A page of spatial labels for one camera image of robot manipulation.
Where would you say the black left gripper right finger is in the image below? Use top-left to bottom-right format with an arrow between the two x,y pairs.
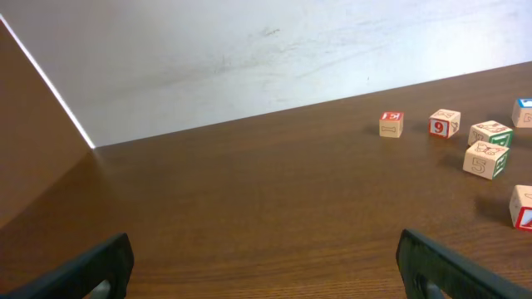
396,229 -> 531,299

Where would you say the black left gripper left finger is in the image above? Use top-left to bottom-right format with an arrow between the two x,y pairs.
1,233 -> 134,299

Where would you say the red bordered wooden block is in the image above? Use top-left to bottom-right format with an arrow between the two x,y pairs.
509,185 -> 532,231

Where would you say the green 5 wooden block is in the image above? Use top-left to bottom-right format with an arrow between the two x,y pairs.
462,141 -> 510,179

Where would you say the red 9 wooden block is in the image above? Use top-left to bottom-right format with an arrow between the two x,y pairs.
428,109 -> 461,139

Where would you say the red E wooden block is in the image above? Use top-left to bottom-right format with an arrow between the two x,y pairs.
378,111 -> 404,138

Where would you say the green bordered wooden block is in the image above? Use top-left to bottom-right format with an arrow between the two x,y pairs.
467,120 -> 514,147

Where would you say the blue L wooden block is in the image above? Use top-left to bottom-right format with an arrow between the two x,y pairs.
511,98 -> 532,128

